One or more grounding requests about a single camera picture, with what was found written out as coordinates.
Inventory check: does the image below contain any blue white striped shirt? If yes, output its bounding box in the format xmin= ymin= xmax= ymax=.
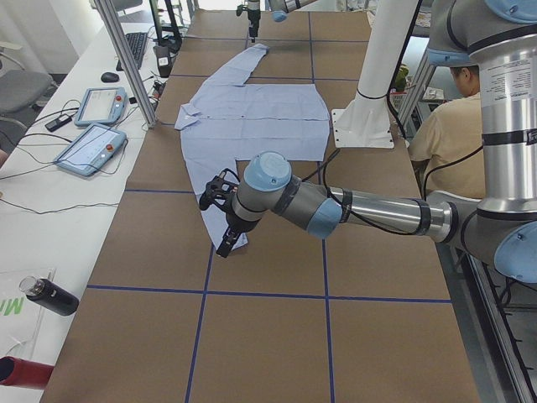
xmin=175 ymin=44 xmax=329 ymax=249

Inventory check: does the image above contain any near blue teach pendant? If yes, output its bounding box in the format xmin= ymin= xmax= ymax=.
xmin=54 ymin=123 xmax=127 ymax=177

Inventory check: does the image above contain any red cylinder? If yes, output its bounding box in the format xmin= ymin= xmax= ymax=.
xmin=1 ymin=356 xmax=55 ymax=390

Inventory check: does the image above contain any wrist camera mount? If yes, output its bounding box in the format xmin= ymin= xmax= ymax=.
xmin=198 ymin=168 xmax=240 ymax=212

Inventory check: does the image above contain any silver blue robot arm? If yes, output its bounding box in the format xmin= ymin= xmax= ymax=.
xmin=199 ymin=1 xmax=536 ymax=283
xmin=236 ymin=0 xmax=315 ymax=37

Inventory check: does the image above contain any person in beige shirt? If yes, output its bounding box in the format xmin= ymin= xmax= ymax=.
xmin=408 ymin=65 xmax=486 ymax=199

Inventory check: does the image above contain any black computer mouse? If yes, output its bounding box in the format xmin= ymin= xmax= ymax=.
xmin=100 ymin=71 xmax=120 ymax=83

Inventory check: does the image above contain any grey office chair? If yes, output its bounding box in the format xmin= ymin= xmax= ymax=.
xmin=1 ymin=41 xmax=58 ymax=130

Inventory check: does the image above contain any clear plastic sheet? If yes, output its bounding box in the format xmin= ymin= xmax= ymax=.
xmin=0 ymin=267 xmax=55 ymax=359

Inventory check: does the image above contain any far blue teach pendant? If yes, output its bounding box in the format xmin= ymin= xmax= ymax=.
xmin=73 ymin=86 xmax=128 ymax=127

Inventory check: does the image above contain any blue teach pendant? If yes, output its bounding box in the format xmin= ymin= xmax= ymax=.
xmin=54 ymin=123 xmax=127 ymax=177
xmin=73 ymin=86 xmax=128 ymax=127

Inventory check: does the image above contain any black keyboard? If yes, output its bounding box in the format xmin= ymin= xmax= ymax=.
xmin=125 ymin=32 xmax=148 ymax=69

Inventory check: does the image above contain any black water bottle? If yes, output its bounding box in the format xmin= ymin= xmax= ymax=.
xmin=19 ymin=276 xmax=79 ymax=317

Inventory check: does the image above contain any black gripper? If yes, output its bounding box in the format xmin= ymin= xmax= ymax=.
xmin=216 ymin=212 xmax=255 ymax=258
xmin=246 ymin=0 xmax=261 ymax=30

